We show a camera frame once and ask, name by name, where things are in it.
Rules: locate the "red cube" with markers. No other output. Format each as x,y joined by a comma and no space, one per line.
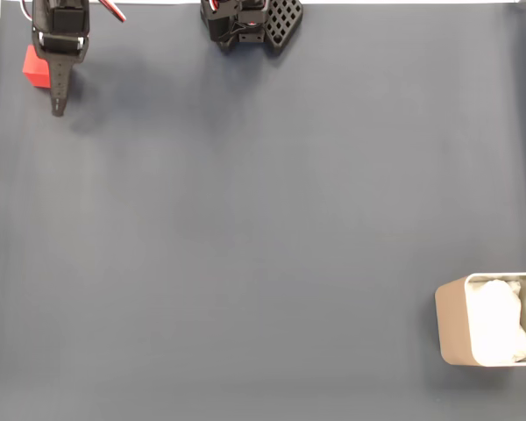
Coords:
35,70

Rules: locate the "beige rounded box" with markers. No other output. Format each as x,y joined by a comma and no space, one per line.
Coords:
451,324

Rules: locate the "white crumpled cloth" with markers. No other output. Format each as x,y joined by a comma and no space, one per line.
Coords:
495,320

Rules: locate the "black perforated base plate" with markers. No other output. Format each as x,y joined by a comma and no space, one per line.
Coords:
285,22

